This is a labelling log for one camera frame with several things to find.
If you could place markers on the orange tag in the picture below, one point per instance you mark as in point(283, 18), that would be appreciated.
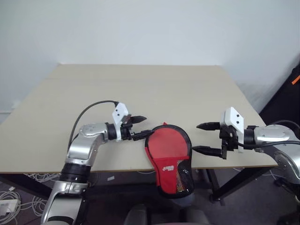
point(295, 80)

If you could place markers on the black red paddle case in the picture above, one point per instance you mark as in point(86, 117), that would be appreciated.
point(166, 178)

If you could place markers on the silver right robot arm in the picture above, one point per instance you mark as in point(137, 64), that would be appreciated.
point(269, 133)

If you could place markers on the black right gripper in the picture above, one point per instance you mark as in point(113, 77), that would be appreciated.
point(228, 136)

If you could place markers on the white power adapter box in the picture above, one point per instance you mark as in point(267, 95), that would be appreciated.
point(9, 206)

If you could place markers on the black fabric stand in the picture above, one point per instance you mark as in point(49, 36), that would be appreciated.
point(284, 103)

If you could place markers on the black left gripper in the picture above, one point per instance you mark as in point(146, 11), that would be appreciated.
point(127, 133)

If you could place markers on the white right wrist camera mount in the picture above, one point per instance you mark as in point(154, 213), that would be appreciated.
point(234, 117)

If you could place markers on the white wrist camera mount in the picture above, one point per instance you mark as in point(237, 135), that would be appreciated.
point(234, 117)
point(119, 111)

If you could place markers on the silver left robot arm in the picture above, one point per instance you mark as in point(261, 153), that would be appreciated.
point(86, 143)

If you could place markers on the small grey floor scrap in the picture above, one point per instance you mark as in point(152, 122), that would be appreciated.
point(110, 178)

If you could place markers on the black metal table frame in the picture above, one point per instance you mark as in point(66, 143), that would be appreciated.
point(225, 187)

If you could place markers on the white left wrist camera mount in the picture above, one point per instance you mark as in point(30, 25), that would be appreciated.
point(119, 111)

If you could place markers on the red table tennis paddle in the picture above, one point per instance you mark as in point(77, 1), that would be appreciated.
point(168, 145)

